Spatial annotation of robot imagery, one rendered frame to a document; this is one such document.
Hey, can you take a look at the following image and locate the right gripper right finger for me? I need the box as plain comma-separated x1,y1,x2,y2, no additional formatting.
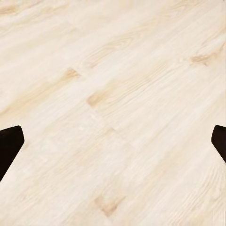
211,125,226,162

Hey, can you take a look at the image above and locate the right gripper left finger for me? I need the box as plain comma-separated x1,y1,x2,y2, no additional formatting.
0,125,24,181

